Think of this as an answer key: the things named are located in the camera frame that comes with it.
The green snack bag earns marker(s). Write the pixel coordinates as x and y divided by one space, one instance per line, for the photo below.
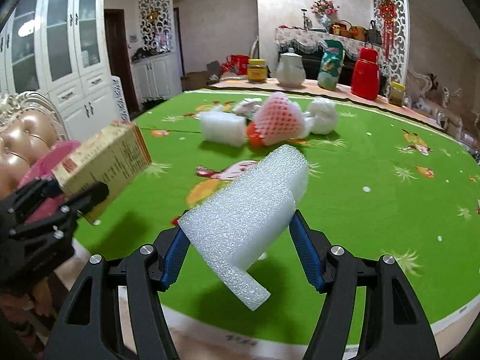
331 65

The flower vase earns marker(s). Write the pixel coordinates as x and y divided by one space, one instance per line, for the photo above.
324 10

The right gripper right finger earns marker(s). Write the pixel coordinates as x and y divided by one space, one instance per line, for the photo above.
394 325

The person left hand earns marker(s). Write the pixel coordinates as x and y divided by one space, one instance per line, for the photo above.
16 309

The small yellow lid jar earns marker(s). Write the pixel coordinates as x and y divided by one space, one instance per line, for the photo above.
396 94

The pink foam net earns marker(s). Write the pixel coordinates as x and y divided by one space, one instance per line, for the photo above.
278 119

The beige ornate sofa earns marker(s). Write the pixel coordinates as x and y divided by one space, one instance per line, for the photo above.
426 96

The white foam piece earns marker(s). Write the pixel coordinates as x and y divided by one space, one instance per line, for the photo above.
223 128

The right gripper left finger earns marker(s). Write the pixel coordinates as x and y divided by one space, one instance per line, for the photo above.
89 325

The green cartoon tablecloth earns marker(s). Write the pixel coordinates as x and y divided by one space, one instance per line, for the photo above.
378 184

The red chinese knot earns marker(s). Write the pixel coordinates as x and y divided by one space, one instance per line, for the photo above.
387 12

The ornate leather chair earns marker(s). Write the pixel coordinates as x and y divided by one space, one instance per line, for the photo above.
30 126

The white ceramic teapot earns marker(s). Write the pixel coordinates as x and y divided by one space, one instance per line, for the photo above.
290 70

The tall white foam block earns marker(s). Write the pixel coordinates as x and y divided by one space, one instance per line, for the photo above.
235 225

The black handbag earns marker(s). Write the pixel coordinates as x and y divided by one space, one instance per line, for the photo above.
373 35

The low white cabinet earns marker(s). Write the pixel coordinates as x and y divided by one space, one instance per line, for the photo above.
158 76

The red thermos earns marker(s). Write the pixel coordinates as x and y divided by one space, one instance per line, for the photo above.
366 75

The white plastic bag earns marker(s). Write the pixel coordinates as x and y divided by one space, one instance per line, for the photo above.
320 117

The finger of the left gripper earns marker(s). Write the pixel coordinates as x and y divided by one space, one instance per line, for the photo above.
22 203
68 212

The piano with lace cover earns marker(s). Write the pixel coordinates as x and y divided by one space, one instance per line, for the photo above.
310 42

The white display cabinet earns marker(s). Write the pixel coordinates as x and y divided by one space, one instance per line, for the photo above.
58 48

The striped table runner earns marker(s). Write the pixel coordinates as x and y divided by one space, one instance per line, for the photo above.
310 88

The yellow lid honey jar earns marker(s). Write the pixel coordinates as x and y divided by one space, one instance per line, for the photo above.
257 71

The red gift bag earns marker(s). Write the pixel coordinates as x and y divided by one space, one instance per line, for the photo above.
236 64

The yellow cardboard box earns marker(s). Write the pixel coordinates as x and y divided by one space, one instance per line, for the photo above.
115 156

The cardboard box on floor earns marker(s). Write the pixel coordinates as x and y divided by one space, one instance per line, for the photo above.
195 80

